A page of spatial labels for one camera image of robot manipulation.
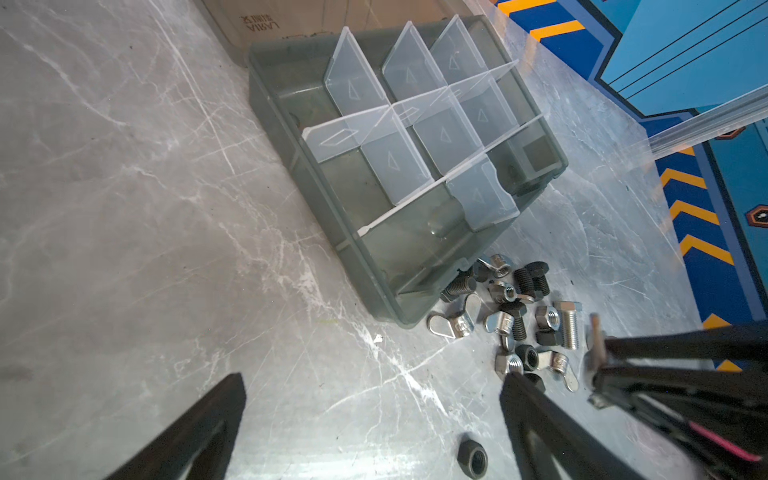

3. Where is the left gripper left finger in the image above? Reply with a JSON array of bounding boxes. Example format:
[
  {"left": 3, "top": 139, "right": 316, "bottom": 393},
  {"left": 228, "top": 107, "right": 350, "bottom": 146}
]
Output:
[{"left": 108, "top": 373, "right": 247, "bottom": 479}]

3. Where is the black hex bolt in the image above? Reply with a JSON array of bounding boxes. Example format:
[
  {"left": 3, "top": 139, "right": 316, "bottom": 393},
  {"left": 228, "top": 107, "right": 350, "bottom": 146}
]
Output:
[
  {"left": 513, "top": 261, "right": 550, "bottom": 300},
  {"left": 499, "top": 300, "right": 527, "bottom": 341},
  {"left": 440, "top": 274, "right": 477, "bottom": 303}
]

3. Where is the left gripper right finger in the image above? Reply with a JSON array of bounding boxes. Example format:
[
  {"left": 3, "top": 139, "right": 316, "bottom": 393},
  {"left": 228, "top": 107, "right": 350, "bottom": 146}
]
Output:
[{"left": 500, "top": 372, "right": 640, "bottom": 479}]

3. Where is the right aluminium corner post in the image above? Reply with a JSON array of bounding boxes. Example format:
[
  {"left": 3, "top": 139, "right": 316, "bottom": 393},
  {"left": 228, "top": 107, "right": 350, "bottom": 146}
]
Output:
[{"left": 649, "top": 85, "right": 768, "bottom": 160}]

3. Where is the lone black hex nut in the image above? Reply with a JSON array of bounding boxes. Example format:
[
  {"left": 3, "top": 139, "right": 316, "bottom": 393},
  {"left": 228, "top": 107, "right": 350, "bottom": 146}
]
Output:
[{"left": 457, "top": 439, "right": 488, "bottom": 479}]

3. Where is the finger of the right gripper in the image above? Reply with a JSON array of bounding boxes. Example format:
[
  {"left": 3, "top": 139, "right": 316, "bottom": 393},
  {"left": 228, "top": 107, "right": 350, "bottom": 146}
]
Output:
[
  {"left": 605, "top": 321, "right": 767, "bottom": 363},
  {"left": 592, "top": 366, "right": 767, "bottom": 479}
]

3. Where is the silver hex bolt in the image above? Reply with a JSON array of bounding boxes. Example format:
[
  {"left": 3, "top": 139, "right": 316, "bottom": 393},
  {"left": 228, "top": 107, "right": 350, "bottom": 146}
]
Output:
[
  {"left": 584, "top": 313, "right": 607, "bottom": 388},
  {"left": 553, "top": 301, "right": 583, "bottom": 350}
]

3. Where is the grey plastic organizer box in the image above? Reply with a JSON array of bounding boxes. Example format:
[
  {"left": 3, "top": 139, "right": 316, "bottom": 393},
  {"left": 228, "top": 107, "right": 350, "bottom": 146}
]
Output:
[{"left": 191, "top": 0, "right": 570, "bottom": 329}]

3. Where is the silver hex bolt upright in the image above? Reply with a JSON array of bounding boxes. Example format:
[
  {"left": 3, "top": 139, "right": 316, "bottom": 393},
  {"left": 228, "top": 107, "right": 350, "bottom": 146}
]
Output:
[{"left": 553, "top": 301, "right": 583, "bottom": 350}]

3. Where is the silver hex nut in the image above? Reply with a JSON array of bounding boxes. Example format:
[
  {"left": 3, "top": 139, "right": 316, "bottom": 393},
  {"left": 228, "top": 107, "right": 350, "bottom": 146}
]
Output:
[{"left": 535, "top": 305, "right": 561, "bottom": 331}]

